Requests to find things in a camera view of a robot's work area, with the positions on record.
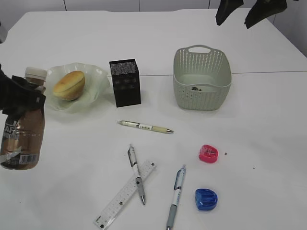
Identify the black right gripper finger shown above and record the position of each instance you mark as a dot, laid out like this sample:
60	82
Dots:
226	7
263	9

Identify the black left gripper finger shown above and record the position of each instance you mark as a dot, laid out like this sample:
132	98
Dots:
17	95

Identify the brown coffee drink bottle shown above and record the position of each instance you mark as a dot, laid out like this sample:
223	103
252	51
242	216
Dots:
23	133

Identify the oblong golden bread roll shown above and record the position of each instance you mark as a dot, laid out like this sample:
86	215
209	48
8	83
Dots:
70	87

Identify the pink pencil sharpener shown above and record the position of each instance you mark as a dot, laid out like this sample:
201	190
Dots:
208	154

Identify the pale green plastic basket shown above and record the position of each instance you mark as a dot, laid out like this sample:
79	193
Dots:
203	67

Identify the pale green wavy glass plate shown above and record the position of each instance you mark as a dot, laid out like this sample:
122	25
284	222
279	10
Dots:
96	82

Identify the black mesh pen holder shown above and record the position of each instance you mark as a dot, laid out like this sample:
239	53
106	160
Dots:
126	82

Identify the beige retractable pen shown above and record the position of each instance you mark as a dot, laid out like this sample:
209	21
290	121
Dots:
145	127

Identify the grey white retractable pen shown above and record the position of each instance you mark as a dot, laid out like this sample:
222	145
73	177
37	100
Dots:
138	178

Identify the blue white retractable pen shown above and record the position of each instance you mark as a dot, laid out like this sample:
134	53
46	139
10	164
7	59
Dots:
176	197

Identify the blue pencil sharpener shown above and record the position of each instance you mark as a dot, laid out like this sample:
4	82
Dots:
205	199

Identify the clear plastic ruler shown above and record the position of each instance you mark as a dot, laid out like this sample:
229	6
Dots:
104	220

